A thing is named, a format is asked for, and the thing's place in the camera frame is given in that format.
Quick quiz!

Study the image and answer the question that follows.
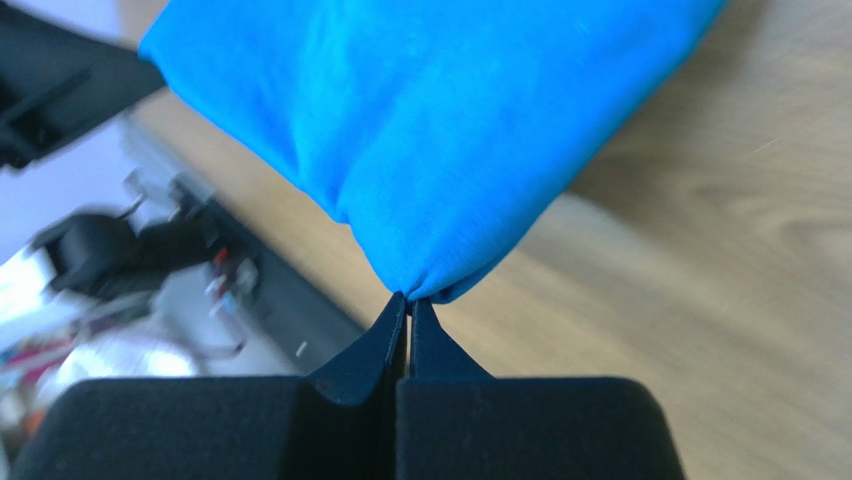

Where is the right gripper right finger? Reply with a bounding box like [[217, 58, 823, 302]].
[[395, 301, 684, 479]]

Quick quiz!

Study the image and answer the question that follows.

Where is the blue t shirt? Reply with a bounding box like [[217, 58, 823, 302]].
[[139, 1, 722, 303]]

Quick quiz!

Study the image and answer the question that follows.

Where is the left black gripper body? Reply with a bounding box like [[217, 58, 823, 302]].
[[1, 3, 165, 170]]

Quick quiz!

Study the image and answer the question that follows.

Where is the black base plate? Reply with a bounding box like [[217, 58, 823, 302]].
[[170, 173, 365, 375]]

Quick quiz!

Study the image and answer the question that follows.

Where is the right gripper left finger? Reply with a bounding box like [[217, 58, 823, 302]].
[[11, 294, 406, 479]]

